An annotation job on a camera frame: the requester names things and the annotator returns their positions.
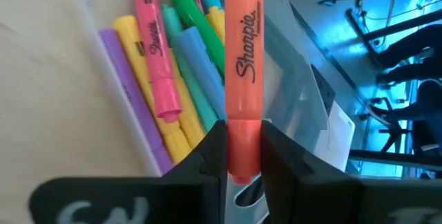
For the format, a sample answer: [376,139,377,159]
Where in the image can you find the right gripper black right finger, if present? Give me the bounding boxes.
[261,120,442,224]

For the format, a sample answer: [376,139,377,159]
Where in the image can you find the person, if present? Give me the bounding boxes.
[374,23,442,86]

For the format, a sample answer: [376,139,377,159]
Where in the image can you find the orange Sharpie highlighter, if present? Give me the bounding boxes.
[224,0,265,185]

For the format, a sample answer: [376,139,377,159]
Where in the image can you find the teal highlighter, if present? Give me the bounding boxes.
[161,3,219,132]

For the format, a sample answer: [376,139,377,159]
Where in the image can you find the purple highlighter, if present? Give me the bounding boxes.
[99,28,174,176]

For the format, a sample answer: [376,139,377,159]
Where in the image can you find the white paper label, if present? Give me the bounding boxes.
[312,100,356,174]

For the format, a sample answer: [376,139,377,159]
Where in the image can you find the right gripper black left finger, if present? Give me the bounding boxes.
[29,119,229,224]

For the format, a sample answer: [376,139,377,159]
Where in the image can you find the black chair base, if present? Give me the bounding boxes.
[348,95,442,180]

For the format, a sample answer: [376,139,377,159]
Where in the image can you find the green highlighter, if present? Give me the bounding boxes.
[157,0,227,79]

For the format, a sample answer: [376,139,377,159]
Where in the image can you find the clear plastic container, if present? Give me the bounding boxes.
[65,0,329,224]

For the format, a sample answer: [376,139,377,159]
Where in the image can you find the black stand legs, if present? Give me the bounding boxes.
[345,8,442,69]

